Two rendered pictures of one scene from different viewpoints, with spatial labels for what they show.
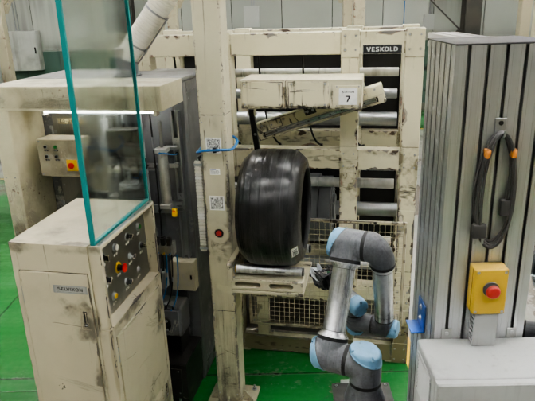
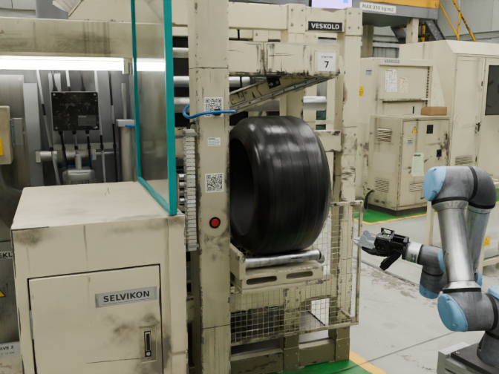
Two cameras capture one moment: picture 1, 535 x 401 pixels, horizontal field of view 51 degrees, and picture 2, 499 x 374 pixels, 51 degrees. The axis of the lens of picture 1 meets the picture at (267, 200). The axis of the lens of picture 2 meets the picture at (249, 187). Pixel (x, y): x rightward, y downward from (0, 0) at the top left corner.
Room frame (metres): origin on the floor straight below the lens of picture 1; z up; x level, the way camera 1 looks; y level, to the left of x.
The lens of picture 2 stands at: (0.84, 1.18, 1.57)
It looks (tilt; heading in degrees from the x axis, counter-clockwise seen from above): 10 degrees down; 328
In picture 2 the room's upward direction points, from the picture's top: straight up
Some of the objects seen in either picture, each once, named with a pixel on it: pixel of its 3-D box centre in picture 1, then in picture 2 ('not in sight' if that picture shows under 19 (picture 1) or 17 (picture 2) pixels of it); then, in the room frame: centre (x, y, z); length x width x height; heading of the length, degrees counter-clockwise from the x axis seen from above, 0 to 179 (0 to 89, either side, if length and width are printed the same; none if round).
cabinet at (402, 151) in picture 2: not in sight; (408, 162); (5.59, -4.21, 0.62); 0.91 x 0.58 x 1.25; 89
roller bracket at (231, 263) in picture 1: (239, 256); (227, 253); (2.68, 0.15, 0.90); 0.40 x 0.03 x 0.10; 168
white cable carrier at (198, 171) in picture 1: (202, 205); (191, 190); (2.67, 0.32, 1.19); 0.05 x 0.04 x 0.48; 168
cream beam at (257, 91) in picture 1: (303, 91); (269, 60); (2.91, -0.20, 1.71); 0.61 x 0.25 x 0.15; 78
